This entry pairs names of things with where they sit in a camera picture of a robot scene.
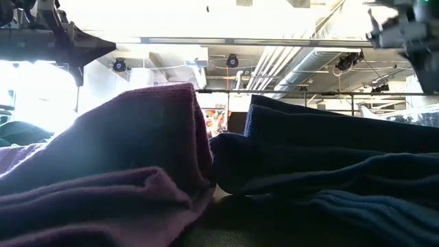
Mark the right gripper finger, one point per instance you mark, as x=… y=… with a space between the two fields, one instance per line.
x=374 y=24

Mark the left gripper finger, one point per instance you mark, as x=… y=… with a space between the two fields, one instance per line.
x=89 y=46
x=77 y=75

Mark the dark green towel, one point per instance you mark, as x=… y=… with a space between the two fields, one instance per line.
x=20 y=132

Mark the purple towel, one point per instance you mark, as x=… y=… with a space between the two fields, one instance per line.
x=137 y=137

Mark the navy blue towel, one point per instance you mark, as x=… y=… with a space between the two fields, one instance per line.
x=326 y=154

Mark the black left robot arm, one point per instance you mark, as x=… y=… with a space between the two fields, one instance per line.
x=7 y=10

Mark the black ceiling fixture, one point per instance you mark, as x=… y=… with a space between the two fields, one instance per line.
x=348 y=61

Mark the black metal rack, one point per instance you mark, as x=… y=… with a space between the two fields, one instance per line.
x=308 y=92

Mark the long ceiling beam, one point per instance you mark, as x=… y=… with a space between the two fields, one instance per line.
x=257 y=41

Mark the colourful poster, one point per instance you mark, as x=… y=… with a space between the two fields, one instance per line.
x=216 y=120

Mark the dark brown box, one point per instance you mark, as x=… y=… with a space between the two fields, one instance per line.
x=237 y=123

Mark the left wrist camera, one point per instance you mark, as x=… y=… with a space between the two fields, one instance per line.
x=48 y=10

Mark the silver ventilation duct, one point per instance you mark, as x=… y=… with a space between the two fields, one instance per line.
x=308 y=65

